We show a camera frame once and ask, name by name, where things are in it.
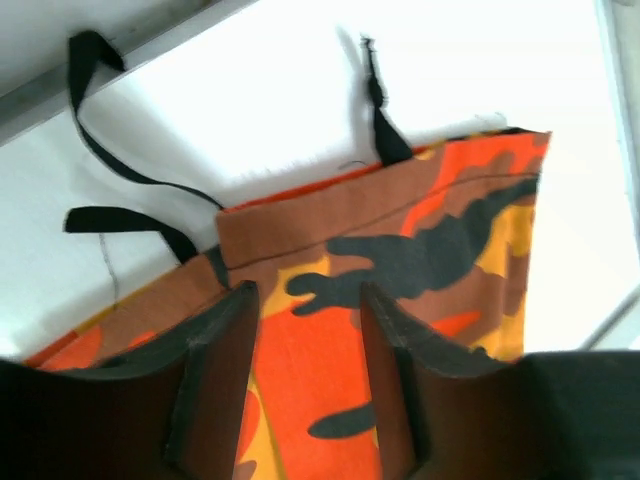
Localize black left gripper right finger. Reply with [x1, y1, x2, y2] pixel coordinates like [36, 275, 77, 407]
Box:
[360, 283, 639, 479]

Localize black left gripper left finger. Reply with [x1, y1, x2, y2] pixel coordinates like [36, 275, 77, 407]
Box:
[1, 281, 259, 479]

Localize orange camouflage trousers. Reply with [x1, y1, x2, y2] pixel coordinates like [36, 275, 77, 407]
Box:
[22, 30, 553, 480]

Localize aluminium back rail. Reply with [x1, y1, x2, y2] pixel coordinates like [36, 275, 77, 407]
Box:
[1, 1, 252, 145]

